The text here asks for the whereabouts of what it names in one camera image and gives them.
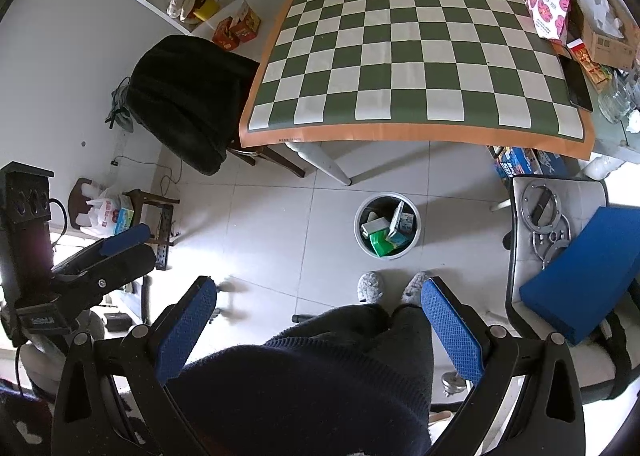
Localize small metal ring clamp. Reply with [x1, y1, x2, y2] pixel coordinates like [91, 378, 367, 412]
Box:
[531, 216, 574, 271]

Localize yellow box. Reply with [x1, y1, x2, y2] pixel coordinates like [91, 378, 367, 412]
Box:
[192, 0, 221, 23]

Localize person's dark sweater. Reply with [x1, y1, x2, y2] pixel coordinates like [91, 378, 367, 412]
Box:
[165, 342, 432, 456]

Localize large metal ring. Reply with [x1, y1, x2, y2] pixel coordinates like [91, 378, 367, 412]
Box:
[520, 180, 567, 233]

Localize green blue tissue pack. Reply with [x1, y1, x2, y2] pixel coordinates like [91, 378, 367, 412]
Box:
[112, 207, 136, 236]

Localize wooden chair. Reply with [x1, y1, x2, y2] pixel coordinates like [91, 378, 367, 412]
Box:
[227, 142, 307, 180]

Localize grey fuzzy slipper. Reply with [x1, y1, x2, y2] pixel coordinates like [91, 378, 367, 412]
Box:
[401, 271, 431, 308]
[357, 272, 386, 305]

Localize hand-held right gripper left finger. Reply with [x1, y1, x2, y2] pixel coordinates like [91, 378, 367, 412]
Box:
[50, 276, 218, 456]

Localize black charger cable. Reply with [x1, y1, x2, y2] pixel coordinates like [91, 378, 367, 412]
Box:
[109, 156, 183, 187]

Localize small blue white box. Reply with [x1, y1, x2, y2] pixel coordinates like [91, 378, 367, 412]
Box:
[389, 201, 417, 243]

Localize green white checkered tablecloth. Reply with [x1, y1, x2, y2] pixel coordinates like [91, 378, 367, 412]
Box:
[238, 0, 597, 160]

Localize dark wooden stool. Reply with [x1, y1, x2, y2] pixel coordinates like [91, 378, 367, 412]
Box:
[122, 188, 181, 271]

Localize white plastic bag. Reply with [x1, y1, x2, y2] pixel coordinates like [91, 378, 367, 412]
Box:
[75, 186, 136, 239]

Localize blue cushion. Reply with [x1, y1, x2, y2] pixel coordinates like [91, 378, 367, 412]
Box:
[519, 206, 640, 346]

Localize black jacket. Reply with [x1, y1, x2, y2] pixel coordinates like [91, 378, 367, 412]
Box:
[125, 34, 261, 176]

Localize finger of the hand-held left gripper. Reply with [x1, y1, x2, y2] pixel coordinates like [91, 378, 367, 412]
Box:
[55, 244, 157, 310]
[52, 223, 153, 278]

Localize green packet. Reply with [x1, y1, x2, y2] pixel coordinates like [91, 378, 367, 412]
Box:
[369, 231, 401, 257]

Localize person's legs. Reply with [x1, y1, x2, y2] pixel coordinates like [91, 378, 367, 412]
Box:
[265, 303, 436, 429]

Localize white medicine box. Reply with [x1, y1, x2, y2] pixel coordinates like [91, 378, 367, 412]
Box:
[361, 217, 393, 239]

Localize glass jar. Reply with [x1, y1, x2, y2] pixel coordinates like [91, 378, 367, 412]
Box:
[597, 71, 640, 124]

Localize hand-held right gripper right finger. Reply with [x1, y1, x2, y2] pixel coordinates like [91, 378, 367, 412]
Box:
[421, 276, 586, 456]

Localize cardboard box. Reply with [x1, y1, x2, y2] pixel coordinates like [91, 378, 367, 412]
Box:
[565, 0, 638, 69]

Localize grey chair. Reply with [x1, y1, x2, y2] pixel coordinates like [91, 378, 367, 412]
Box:
[505, 175, 640, 404]

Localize dark patterned cloth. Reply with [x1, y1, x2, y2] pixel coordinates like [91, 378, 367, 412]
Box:
[0, 378, 66, 456]

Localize black tablet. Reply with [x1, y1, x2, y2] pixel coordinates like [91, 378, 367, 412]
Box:
[557, 53, 594, 113]

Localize blue printed box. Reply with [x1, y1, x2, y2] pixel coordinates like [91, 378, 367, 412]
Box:
[495, 146, 566, 182]

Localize orange snack box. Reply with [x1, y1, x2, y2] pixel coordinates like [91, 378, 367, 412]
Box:
[566, 38, 613, 85]

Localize white round trash bin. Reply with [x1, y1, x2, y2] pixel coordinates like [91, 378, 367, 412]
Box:
[354, 192, 422, 262]

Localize red gift box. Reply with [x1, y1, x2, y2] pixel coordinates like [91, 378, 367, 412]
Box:
[232, 1, 262, 44]
[212, 17, 242, 53]

